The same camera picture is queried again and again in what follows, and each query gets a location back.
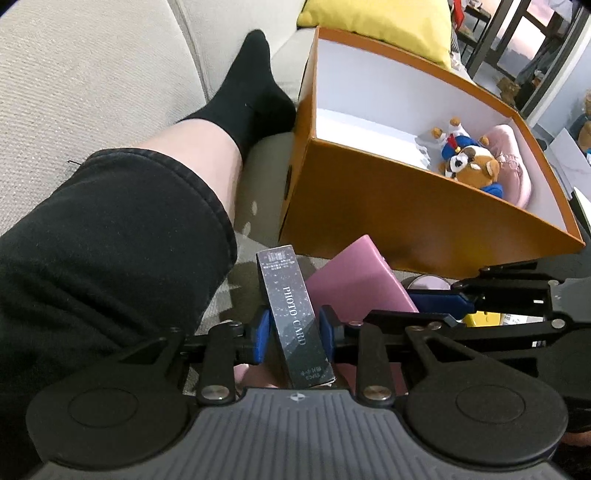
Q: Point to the black sock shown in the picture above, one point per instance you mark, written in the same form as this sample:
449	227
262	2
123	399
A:
251	87

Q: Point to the brown plush slipper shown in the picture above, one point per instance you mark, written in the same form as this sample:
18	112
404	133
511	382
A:
508	87

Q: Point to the yellow tape roll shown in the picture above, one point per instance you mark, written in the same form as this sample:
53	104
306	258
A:
482	318

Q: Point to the person's leg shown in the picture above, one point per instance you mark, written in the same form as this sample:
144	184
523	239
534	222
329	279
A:
203	157

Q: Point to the beige sofa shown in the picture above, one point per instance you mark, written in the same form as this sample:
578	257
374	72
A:
92	69

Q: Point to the pale pink round case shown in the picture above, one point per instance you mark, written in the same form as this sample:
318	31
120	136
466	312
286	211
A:
427	282

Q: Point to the orange storage box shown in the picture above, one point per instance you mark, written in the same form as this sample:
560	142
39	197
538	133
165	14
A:
392	217

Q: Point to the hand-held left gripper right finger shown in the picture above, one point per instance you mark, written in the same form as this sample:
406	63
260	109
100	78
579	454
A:
328	334

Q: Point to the pink pouch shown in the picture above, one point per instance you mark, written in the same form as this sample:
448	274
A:
512	161

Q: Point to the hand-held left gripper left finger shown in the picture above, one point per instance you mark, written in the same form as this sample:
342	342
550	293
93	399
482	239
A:
261	337

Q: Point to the brown plush bear toy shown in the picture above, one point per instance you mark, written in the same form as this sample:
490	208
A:
471	164

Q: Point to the yellow cushion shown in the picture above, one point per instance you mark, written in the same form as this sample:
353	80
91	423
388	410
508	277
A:
388	23

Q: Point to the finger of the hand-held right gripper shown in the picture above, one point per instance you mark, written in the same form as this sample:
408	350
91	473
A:
411	318
438	303

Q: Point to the dark speckled card box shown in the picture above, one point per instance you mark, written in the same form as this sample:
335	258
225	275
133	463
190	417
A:
291	318

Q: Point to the dark metal table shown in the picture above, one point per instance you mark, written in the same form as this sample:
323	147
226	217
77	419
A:
512	32

